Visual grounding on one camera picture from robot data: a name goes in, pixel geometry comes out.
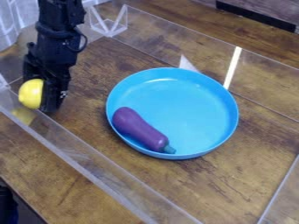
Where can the yellow lemon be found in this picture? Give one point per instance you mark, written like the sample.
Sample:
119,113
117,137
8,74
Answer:
31,93

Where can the blue round tray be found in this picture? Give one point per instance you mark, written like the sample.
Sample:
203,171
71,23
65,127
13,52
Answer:
184,104

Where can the white patterned curtain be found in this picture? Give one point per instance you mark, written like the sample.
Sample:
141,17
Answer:
15,17

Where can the purple toy eggplant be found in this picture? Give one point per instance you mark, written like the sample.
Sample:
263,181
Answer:
131,124

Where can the clear acrylic enclosure wall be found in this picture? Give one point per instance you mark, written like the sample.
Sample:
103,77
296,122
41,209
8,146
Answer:
81,176

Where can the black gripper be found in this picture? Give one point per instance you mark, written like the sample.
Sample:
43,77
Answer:
53,52

